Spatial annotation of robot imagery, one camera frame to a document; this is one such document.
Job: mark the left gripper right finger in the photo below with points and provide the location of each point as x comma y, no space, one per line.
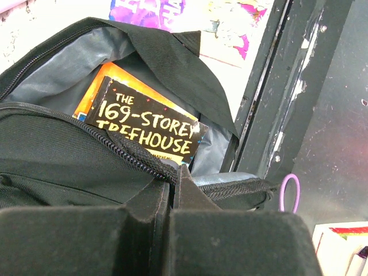
216,228

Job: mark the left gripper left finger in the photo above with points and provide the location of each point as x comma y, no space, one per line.
87,240

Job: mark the blue Treehouse book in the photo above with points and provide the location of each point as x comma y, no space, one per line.
163,131

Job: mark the orange 78-Storey Treehouse book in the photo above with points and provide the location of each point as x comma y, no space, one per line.
115,72

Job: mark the Roald Dahl Charlie book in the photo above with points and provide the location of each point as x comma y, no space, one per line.
228,28

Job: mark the pink pencil case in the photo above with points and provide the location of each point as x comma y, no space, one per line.
6,5

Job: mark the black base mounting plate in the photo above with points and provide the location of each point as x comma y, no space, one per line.
304,110

